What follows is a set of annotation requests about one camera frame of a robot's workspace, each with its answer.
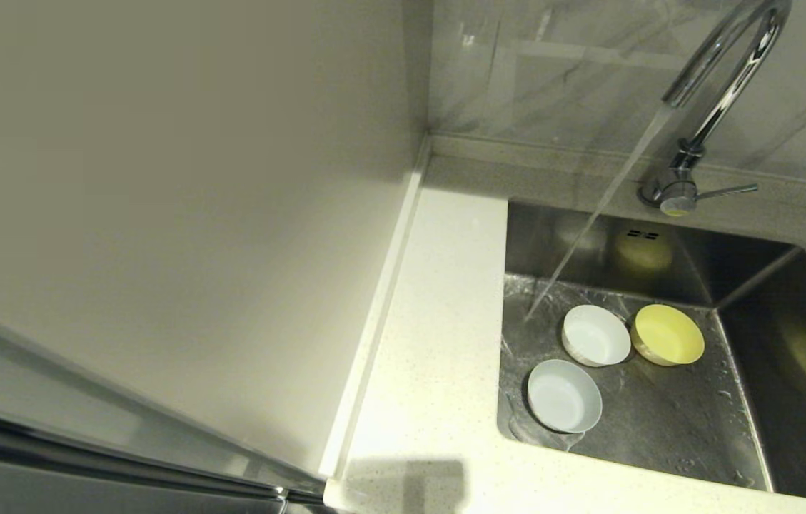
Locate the chrome gooseneck kitchen faucet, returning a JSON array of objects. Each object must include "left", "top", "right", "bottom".
[{"left": 637, "top": 0, "right": 792, "bottom": 218}]

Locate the stainless steel appliance front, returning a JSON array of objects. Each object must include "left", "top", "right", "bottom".
[{"left": 0, "top": 296, "right": 328, "bottom": 514}]

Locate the yellow plastic bowl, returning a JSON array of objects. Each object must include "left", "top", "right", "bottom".
[{"left": 631, "top": 303, "right": 706, "bottom": 367}]

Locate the stainless steel sink basin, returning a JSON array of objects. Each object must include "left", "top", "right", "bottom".
[{"left": 497, "top": 198, "right": 806, "bottom": 506}]

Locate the pale blue plastic bowl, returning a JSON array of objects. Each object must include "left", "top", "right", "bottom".
[{"left": 526, "top": 358, "right": 603, "bottom": 434}]

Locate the chrome appliance handle bar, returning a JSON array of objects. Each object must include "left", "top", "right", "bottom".
[{"left": 0, "top": 403, "right": 326, "bottom": 506}]

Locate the beige cabinet side panel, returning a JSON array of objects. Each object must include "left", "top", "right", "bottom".
[{"left": 0, "top": 0, "right": 433, "bottom": 479}]

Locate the running water stream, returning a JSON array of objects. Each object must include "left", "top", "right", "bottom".
[{"left": 525, "top": 102, "right": 673, "bottom": 321}]

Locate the white plastic bowl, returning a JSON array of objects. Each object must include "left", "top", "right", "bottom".
[{"left": 561, "top": 304, "right": 633, "bottom": 368}]

